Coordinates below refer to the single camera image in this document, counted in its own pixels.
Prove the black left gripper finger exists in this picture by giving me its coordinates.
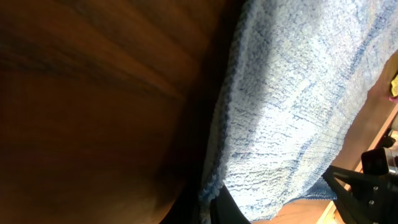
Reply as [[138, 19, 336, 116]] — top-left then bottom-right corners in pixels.
[[210, 186, 250, 224]]

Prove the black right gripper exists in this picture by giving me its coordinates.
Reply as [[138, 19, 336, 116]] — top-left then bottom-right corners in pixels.
[[323, 166, 397, 224]]

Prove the blue microfiber cloth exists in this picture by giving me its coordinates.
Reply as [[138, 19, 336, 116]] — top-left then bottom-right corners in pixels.
[[198, 0, 397, 223]]

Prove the purple microfiber cloth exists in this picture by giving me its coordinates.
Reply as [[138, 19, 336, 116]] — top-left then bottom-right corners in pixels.
[[389, 96, 398, 103]]

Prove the green microfiber cloth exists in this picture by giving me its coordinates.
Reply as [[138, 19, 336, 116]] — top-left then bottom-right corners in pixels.
[[390, 74, 398, 98]]

